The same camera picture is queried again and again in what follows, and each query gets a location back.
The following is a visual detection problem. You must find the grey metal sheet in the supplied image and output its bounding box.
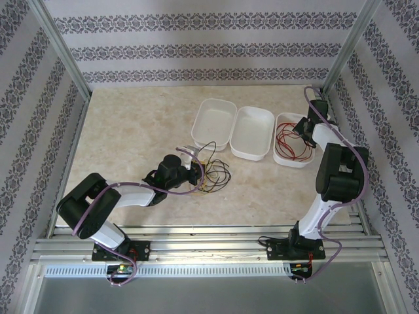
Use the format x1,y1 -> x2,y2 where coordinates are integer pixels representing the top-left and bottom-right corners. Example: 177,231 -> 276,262
22,276 -> 397,314

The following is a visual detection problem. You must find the thin green-yellow cable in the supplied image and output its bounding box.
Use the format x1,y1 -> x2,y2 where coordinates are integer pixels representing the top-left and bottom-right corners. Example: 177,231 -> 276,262
196,160 -> 220,192

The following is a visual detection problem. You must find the aluminium side rail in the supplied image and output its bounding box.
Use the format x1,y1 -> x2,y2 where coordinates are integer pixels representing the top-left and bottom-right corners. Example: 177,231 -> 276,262
312,86 -> 377,235
48,93 -> 93,238

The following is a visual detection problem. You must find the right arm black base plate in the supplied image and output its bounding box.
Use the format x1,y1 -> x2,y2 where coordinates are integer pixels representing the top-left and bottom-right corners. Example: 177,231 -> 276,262
266,237 -> 327,262

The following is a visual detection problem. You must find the white plastic tray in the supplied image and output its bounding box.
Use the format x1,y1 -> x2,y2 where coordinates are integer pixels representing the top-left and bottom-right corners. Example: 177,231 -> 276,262
273,112 -> 317,168
229,106 -> 275,162
191,97 -> 238,152

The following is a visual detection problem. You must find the wire bundle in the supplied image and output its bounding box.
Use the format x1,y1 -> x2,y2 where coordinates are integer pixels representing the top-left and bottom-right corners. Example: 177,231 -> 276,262
192,158 -> 223,196

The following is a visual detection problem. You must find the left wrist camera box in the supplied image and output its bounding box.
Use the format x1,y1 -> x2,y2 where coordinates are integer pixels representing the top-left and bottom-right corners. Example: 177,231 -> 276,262
181,146 -> 201,169

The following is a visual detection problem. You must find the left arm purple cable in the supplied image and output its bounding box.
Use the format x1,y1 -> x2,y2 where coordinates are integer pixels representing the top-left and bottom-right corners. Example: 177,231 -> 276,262
71,147 -> 206,288

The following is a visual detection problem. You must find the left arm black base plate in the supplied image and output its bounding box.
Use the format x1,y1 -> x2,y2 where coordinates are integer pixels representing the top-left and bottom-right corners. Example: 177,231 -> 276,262
91,240 -> 152,262

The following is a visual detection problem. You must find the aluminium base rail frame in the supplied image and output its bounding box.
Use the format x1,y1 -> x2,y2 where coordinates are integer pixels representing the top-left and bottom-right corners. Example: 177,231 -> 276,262
31,224 -> 390,264

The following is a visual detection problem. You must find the aluminium frame post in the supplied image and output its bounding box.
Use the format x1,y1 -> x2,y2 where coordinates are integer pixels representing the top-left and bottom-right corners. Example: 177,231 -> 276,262
321,0 -> 383,96
31,0 -> 92,101

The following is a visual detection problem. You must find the thin black cable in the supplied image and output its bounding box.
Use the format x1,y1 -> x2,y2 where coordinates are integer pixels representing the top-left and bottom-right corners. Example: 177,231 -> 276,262
192,141 -> 232,194

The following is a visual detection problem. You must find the slotted grey cable duct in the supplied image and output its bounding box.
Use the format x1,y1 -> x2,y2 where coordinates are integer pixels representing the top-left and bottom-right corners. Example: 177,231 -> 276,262
44,263 -> 293,278

